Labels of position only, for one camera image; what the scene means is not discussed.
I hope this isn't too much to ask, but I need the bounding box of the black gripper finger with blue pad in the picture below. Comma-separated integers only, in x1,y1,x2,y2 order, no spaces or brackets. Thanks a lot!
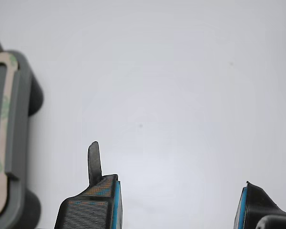
233,180,286,229

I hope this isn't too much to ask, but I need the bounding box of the gripper finger with metal blade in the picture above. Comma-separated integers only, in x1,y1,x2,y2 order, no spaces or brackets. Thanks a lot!
54,141,123,229

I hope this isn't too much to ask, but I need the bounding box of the rectangular frame with tape liner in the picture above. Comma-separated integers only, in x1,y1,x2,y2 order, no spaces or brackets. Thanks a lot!
0,52,19,220

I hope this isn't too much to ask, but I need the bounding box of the grey holder with ridges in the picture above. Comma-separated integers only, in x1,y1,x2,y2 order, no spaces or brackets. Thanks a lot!
0,38,45,229

